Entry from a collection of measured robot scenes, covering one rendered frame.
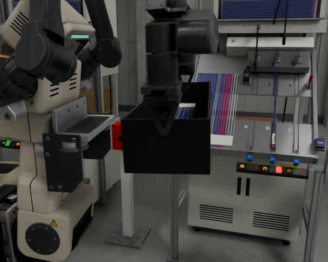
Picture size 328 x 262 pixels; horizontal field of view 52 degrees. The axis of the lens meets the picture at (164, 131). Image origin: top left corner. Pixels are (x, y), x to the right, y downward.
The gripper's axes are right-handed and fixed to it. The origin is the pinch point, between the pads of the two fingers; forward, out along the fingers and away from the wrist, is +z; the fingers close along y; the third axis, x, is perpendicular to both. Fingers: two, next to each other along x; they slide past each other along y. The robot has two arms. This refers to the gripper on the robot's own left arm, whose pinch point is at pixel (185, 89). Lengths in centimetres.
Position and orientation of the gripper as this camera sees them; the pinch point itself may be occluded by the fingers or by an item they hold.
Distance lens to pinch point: 119.7
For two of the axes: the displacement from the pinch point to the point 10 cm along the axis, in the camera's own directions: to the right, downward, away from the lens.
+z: 0.3, 9.6, 2.7
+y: 1.4, -2.7, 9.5
